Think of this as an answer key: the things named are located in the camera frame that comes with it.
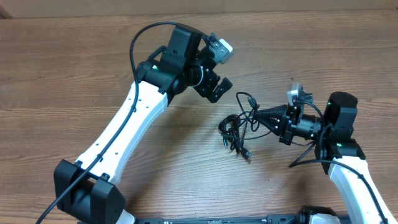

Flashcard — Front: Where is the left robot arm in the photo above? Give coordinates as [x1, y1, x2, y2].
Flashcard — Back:
[52, 22, 233, 223]

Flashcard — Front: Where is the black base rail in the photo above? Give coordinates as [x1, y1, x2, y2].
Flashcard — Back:
[135, 214, 304, 224]

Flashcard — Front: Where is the black usb cable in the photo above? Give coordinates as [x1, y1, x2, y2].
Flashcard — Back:
[218, 91, 274, 163]

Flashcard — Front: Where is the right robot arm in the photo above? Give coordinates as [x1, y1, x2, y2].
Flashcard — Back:
[254, 90, 396, 223]

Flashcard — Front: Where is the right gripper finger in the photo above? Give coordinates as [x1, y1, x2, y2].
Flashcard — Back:
[254, 105, 287, 120]
[256, 114, 288, 136]

